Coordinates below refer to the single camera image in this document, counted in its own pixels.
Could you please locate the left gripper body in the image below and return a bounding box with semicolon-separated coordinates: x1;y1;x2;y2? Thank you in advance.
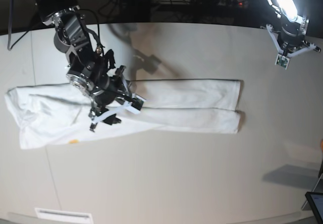
277;26;304;54

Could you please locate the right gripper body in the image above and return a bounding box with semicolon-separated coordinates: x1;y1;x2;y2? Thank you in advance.
90;66;131;108

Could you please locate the white printed T-shirt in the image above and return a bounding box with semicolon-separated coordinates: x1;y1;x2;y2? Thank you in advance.
5;79;241;150

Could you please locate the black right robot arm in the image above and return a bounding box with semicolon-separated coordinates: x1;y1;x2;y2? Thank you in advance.
35;0;134;107

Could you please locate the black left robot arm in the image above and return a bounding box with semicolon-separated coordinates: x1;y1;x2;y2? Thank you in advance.
98;0;314;68

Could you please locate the black power strip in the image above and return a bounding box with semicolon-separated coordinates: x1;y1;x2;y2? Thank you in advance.
192;0;249;8

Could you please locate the white paper label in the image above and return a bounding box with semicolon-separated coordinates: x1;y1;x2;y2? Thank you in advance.
35;208;94;224

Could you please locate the dark tablet screen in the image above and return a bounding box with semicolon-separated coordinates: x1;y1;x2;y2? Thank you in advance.
305;192;322;224

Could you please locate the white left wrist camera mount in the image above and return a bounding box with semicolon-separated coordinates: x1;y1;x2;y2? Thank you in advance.
261;24;321;70

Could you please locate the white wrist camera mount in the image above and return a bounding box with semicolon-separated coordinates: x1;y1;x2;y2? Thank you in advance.
261;24;321;70
89;80;146;132

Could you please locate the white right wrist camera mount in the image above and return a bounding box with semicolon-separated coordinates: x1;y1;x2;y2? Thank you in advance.
89;80;146;132

